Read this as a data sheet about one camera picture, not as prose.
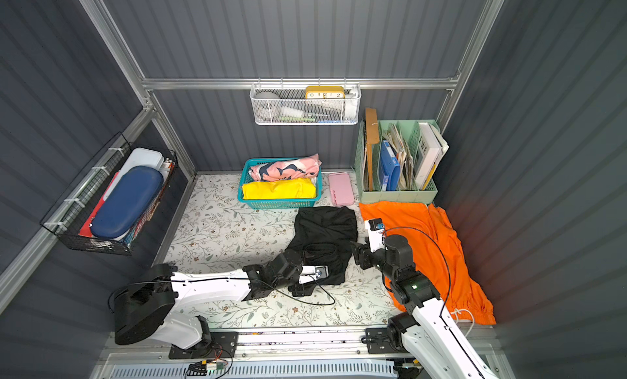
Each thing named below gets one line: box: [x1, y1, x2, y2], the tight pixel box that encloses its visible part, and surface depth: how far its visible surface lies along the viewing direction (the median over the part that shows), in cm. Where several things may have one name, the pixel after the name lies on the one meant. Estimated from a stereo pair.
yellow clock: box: [305, 85, 346, 99], surface depth 90 cm
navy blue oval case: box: [90, 164, 165, 238], surface depth 69 cm
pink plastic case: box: [328, 172, 355, 206], surface depth 115 cm
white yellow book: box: [414, 121, 450, 191], surface depth 101 cm
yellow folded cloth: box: [241, 178, 317, 201], surface depth 104 cm
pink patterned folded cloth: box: [248, 153, 323, 182], surface depth 107 cm
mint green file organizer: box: [355, 119, 441, 205], surface depth 104 cm
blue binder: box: [379, 139, 401, 192], surface depth 101 cm
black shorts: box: [285, 205, 359, 285], surface depth 100 cm
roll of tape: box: [254, 91, 281, 120], surface depth 90 cm
